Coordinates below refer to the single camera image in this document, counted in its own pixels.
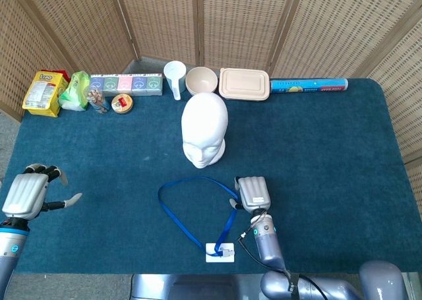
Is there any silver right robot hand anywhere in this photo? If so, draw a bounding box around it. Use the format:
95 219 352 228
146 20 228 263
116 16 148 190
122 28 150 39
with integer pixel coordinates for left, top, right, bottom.
229 176 272 214

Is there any blue lanyard strap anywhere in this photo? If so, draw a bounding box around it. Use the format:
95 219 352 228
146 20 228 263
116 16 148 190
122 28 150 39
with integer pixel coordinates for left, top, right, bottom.
158 176 239 257

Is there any wicker folding screen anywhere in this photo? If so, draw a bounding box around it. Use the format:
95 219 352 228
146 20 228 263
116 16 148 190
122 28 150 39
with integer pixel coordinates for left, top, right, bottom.
0 0 422 198

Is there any blue food wrap roll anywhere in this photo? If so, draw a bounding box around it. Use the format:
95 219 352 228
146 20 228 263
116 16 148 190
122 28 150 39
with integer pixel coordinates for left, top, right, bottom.
270 78 349 94

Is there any yellow snack bag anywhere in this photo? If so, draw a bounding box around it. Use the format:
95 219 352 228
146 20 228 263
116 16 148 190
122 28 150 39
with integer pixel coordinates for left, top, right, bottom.
22 69 71 118

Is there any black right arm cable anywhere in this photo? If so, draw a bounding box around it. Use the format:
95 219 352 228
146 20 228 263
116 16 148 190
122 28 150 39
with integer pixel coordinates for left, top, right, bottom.
237 210 334 300

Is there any beige bowl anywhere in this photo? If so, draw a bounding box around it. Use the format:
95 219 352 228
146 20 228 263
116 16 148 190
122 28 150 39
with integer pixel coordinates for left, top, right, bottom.
185 66 219 95

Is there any beige lidded lunch box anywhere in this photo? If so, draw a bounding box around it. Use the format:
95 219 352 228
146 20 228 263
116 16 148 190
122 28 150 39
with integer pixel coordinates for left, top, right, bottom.
218 67 271 101

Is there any pastel tissue pack row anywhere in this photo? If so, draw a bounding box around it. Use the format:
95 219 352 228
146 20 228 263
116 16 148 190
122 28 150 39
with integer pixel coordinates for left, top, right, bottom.
89 73 164 98

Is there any clear jar of sticks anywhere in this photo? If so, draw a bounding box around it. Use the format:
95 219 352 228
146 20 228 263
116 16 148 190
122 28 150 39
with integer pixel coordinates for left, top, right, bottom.
86 88 111 115

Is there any white ID badge card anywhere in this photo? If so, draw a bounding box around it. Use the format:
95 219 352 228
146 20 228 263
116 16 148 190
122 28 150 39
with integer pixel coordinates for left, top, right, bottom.
205 243 235 264

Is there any teal table cloth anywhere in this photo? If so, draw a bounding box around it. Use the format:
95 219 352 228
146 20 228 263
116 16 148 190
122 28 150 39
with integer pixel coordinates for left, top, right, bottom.
0 78 422 275

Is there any grey robot torso base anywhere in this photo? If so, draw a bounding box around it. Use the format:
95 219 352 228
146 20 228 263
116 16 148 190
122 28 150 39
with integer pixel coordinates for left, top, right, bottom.
130 273 274 300

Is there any pale blue handled cup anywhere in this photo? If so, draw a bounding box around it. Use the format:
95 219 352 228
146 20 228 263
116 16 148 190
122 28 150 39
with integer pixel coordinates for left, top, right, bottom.
163 61 187 101

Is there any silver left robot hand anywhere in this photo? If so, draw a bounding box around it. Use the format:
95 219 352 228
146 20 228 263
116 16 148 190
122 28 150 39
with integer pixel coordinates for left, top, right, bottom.
1 164 83 220

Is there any green and white plastic bag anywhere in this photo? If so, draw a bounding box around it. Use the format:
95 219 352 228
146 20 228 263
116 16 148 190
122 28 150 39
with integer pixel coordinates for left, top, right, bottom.
58 71 91 111

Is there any round yellow tin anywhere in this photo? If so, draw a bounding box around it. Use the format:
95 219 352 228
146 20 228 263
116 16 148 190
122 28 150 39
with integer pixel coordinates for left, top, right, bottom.
111 94 135 114

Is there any white foam mannequin head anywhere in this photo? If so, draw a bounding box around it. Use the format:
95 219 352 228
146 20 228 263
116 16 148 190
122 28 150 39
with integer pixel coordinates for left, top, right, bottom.
181 92 229 169

